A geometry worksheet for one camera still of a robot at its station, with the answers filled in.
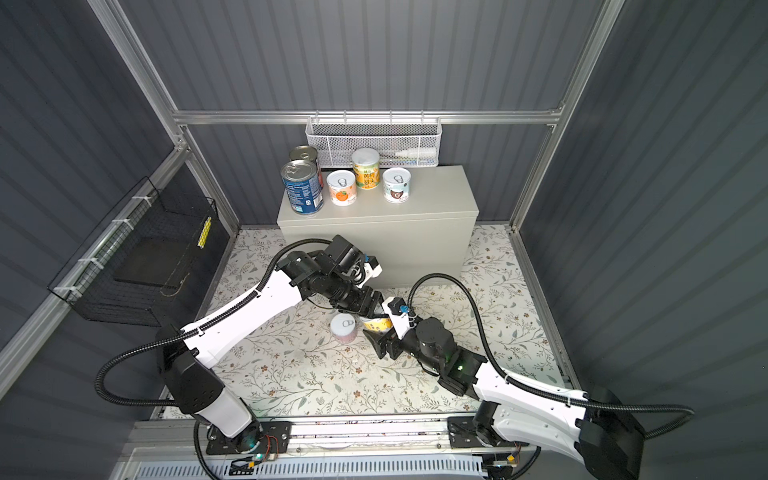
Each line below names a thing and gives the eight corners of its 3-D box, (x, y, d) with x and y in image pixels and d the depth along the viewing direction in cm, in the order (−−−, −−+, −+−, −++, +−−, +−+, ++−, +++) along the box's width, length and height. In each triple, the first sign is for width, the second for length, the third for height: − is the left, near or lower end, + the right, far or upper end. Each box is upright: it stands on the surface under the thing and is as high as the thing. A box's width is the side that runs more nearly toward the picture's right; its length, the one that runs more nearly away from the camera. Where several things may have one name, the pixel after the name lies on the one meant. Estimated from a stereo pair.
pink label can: (332, 343, 91) (328, 334, 87) (335, 323, 96) (331, 313, 91) (355, 343, 91) (353, 334, 86) (357, 323, 96) (355, 313, 91)
